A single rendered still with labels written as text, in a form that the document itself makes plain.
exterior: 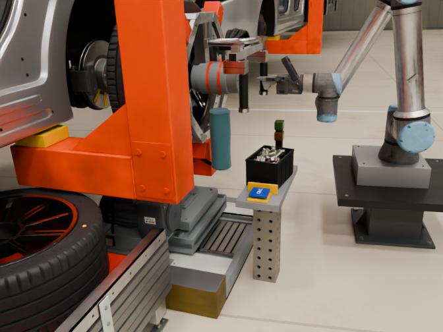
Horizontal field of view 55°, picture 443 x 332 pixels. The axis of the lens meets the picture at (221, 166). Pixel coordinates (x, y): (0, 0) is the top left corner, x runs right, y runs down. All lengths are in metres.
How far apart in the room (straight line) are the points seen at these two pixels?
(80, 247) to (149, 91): 0.52
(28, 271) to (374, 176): 1.57
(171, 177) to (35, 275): 0.49
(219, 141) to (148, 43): 0.62
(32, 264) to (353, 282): 1.31
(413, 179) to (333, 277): 0.61
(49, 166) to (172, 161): 0.51
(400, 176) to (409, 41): 0.64
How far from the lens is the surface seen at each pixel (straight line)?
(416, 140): 2.02
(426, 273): 2.17
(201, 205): 2.11
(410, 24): 1.95
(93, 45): 2.11
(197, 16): 1.79
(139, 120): 1.41
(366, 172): 2.17
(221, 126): 1.78
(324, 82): 1.94
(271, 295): 1.89
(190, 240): 1.95
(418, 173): 2.21
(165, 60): 1.33
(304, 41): 5.46
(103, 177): 1.57
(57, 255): 1.32
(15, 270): 1.31
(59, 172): 1.68
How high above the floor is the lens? 1.17
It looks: 21 degrees down
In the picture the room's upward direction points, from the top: 2 degrees counter-clockwise
